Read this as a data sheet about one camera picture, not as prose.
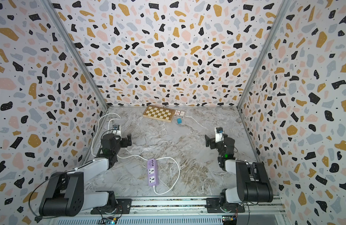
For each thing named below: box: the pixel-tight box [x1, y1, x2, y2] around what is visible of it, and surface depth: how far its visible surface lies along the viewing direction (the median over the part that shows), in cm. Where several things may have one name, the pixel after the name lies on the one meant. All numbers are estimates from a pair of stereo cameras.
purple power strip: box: [147, 158, 159, 187], surface depth 85 cm
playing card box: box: [173, 109, 186, 118], surface depth 119 cm
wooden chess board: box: [142, 105, 176, 123], surface depth 116 cm
